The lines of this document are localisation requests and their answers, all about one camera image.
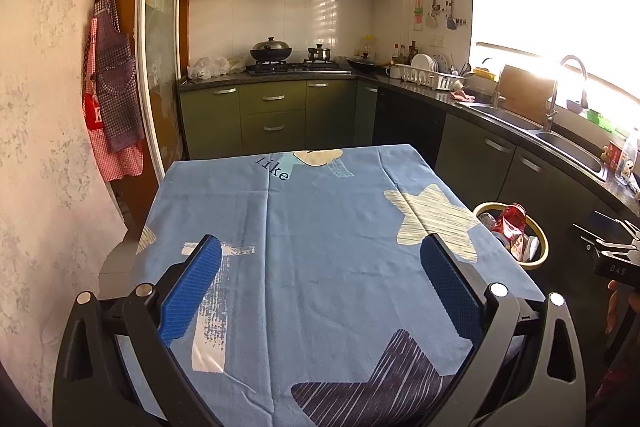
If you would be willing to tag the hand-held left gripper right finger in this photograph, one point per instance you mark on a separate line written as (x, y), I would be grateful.
(450, 287)

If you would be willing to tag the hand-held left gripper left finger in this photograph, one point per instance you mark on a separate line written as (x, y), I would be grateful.
(192, 287)

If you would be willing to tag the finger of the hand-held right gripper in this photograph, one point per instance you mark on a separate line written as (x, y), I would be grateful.
(595, 239)
(612, 221)

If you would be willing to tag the yellow rimmed trash bin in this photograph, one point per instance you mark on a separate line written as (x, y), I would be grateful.
(543, 243)

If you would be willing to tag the red and white milk carton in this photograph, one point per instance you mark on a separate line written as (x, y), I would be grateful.
(529, 249)

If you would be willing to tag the red soda can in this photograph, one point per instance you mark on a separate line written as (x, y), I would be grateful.
(510, 222)

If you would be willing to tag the person's right forearm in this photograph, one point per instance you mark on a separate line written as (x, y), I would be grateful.
(612, 379)

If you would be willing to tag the person's right hand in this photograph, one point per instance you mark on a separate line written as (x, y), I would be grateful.
(612, 307)

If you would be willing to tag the clear glass jar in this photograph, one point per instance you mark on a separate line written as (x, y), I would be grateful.
(629, 162)

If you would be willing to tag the small red box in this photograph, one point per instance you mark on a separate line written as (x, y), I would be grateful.
(612, 154)

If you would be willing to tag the steel double sink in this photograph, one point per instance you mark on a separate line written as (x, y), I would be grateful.
(575, 152)

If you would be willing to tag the green plastic holder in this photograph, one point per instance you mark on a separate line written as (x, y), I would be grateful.
(598, 117)

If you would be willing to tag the blue star print tablecloth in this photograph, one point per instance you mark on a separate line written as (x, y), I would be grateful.
(325, 267)

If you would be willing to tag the tall steel faucet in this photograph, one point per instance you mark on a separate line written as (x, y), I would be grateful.
(551, 102)

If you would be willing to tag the red checked apron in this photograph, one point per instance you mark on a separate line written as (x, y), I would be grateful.
(120, 164)

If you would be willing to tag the wooden cutting board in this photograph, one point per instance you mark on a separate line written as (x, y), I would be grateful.
(525, 94)

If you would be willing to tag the small steel tap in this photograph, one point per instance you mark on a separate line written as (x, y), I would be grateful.
(497, 92)

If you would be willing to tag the green lower cabinets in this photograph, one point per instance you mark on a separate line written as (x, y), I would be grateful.
(272, 122)

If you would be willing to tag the pink cloth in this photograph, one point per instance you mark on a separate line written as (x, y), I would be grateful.
(462, 96)

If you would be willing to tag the white dish rack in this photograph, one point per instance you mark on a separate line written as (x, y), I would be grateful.
(430, 78)

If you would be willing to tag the purple checked apron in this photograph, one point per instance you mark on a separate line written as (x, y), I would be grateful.
(117, 82)

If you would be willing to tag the white plastic bag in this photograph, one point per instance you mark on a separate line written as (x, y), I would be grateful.
(212, 68)

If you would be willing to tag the white mug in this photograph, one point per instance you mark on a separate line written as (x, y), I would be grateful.
(393, 72)

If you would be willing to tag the row of white plates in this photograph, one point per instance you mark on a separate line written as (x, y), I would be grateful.
(424, 62)

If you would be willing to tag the printed sliding glass door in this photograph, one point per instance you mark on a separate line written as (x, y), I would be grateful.
(160, 57)

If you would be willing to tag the group of sauce bottles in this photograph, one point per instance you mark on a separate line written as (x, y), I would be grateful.
(406, 53)

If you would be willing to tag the black frying pan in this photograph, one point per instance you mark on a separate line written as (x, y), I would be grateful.
(365, 64)

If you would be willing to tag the gas stove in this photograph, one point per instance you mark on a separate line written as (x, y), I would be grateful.
(300, 68)

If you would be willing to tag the black wok with lid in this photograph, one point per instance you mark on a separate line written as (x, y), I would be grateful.
(271, 52)

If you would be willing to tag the hanging spatula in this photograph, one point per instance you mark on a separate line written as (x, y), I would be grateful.
(451, 22)

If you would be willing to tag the small dark pot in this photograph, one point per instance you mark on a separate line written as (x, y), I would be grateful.
(320, 53)

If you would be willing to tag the pink hanging utensil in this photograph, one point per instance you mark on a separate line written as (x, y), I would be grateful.
(418, 9)

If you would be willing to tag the white wall socket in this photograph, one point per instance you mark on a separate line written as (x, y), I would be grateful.
(438, 42)

